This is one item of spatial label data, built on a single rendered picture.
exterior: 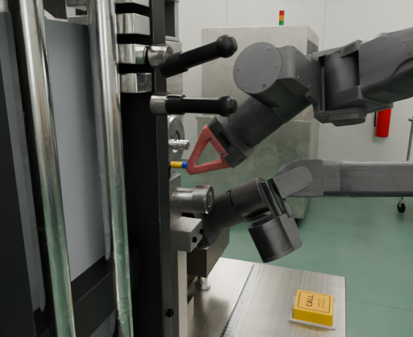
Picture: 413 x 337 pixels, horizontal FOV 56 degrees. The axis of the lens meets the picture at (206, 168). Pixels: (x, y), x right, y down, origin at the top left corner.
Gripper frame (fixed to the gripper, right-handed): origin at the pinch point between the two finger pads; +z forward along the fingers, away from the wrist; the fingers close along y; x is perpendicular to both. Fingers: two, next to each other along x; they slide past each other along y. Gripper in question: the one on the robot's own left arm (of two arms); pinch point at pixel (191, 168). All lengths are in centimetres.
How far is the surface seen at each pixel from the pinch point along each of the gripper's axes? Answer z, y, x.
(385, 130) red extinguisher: -24, 434, -93
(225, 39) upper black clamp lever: -19.7, -28.4, 4.2
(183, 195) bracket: 2.1, -3.4, -2.4
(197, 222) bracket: 4.0, -1.4, -6.9
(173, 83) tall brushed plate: 23, 83, 30
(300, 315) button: 6.9, 13.7, -33.5
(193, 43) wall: 98, 453, 136
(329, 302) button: 2.3, 17.7, -35.8
